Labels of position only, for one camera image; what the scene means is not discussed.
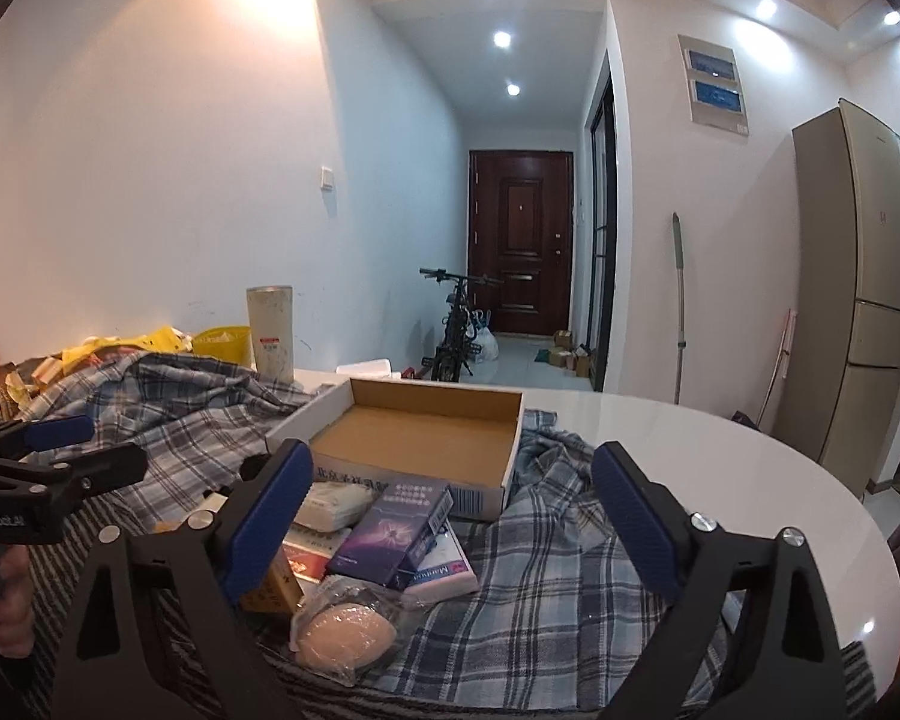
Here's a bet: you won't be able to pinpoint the white foam box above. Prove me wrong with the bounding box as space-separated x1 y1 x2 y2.
334 358 401 380

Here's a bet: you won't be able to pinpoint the black bicycle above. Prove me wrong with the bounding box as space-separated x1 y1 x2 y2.
419 268 502 383

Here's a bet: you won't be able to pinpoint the black framed glass door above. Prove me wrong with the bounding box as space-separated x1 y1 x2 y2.
582 52 617 392

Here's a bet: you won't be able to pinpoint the yellow plastic bin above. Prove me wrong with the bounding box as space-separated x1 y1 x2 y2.
191 325 253 367

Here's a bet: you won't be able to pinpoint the grey mop handle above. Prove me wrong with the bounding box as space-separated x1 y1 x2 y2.
671 213 686 405

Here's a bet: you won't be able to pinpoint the dark red entrance door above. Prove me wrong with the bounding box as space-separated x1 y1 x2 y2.
468 149 574 337

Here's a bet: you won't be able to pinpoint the purple blue product box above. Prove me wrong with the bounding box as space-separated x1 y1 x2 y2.
328 475 453 592

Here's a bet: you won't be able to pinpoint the white plastic bag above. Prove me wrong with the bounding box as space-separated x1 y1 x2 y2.
468 310 499 364

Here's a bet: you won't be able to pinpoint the person's left hand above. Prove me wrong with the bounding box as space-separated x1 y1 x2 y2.
0 544 35 660

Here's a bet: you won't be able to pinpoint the tall white cylinder canister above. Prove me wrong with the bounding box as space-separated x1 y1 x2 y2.
247 286 294 382

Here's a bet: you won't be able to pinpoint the cardboard boxes on floor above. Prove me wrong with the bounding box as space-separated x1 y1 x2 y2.
535 330 593 377

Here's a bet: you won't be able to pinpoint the red white carton box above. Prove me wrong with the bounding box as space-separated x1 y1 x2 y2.
283 523 351 583

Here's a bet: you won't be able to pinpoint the beige refrigerator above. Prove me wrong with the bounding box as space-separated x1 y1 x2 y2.
772 99 900 496

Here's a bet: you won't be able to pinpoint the yellow packaging bag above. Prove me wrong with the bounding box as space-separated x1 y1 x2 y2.
61 325 191 372

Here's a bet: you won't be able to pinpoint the white wall switch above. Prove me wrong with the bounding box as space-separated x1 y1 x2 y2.
320 166 334 192

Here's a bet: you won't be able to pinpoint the wall electrical panel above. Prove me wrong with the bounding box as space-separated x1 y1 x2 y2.
678 34 749 137

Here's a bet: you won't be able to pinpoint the white blue tissue pack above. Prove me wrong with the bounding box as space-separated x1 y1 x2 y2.
404 525 479 605

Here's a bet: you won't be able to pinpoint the blue plaid shirt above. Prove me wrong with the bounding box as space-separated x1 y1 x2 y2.
14 349 880 714

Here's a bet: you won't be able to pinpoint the gold blue carton box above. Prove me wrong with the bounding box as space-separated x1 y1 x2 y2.
240 548 304 617

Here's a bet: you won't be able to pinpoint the open cardboard tray box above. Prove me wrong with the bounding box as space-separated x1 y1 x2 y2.
266 379 525 523

